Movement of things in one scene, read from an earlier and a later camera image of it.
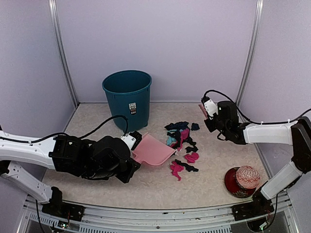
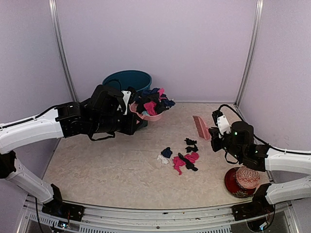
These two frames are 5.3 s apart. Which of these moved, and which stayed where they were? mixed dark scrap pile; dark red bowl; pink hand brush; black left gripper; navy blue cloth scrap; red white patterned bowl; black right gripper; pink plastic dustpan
Moved: pink hand brush; mixed dark scrap pile; black left gripper; navy blue cloth scrap; black right gripper; pink plastic dustpan
Stayed: red white patterned bowl; dark red bowl
